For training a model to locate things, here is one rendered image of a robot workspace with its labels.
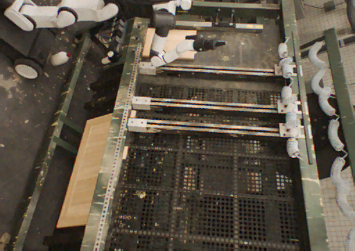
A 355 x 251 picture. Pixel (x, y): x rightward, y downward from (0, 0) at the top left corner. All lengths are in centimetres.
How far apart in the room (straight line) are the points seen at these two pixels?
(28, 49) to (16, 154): 81
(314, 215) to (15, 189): 201
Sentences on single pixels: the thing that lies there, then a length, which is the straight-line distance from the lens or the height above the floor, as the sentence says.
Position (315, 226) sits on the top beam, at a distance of 206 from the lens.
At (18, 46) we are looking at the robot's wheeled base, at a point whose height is 17.
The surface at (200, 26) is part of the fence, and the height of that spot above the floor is 128.
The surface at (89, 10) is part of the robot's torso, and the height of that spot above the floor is 78.
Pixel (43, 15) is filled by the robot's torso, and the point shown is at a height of 44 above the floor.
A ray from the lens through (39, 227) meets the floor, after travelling 287.
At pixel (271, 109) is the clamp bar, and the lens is 238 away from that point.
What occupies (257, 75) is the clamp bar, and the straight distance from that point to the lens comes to 255.
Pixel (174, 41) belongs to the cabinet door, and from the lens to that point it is 280.
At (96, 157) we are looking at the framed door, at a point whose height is 47.
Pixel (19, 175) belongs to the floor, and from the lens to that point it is 279.
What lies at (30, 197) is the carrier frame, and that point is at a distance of 263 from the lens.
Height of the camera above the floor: 228
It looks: 29 degrees down
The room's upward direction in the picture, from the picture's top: 76 degrees clockwise
